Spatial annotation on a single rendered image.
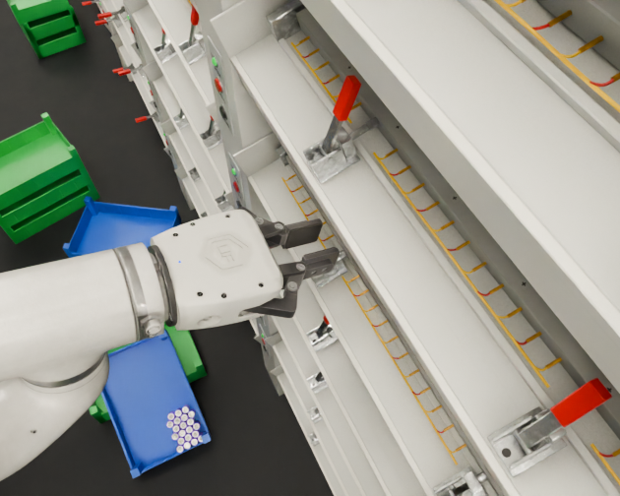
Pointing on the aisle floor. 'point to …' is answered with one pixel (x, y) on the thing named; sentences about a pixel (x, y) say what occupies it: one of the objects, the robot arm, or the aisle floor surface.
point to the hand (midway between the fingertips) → (310, 248)
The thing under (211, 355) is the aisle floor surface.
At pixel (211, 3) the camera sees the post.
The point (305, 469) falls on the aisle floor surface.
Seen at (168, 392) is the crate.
